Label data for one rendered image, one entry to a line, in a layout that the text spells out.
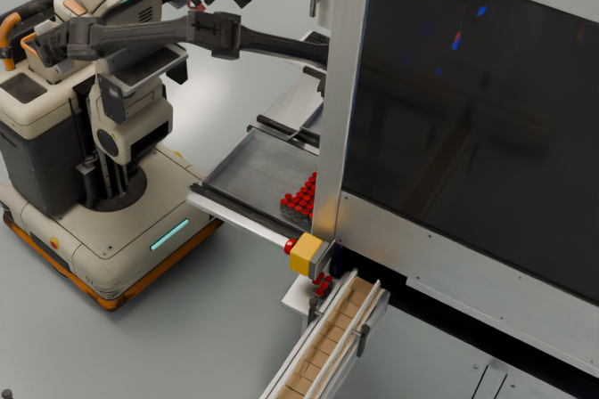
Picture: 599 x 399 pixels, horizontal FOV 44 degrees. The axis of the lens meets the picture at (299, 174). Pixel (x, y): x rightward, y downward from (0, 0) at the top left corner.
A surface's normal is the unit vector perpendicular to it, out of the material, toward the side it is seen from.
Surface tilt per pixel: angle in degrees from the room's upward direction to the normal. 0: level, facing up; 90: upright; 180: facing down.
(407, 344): 90
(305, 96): 0
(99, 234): 0
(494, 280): 90
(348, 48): 90
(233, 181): 0
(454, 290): 90
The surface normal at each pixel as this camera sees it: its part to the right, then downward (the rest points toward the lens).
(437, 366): -0.50, 0.61
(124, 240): 0.05, -0.69
